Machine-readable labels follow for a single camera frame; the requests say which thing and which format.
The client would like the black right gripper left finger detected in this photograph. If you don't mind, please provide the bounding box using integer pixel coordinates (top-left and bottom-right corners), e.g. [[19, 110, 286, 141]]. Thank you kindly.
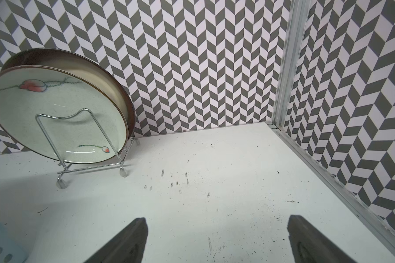
[[85, 218, 148, 263]]

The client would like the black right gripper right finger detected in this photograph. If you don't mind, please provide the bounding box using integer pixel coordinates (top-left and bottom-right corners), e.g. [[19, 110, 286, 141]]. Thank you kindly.
[[287, 215, 354, 263]]

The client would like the brown rimmed floral plate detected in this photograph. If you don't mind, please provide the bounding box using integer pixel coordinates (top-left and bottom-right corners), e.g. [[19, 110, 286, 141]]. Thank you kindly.
[[0, 48, 135, 160]]

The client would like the light blue plastic basket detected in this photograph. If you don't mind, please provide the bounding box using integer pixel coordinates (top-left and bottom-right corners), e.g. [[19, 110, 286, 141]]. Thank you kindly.
[[0, 222, 28, 263]]

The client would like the chrome wire plate stand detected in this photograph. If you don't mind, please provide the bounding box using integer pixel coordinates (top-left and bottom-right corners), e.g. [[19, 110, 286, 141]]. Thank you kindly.
[[35, 108, 135, 189]]

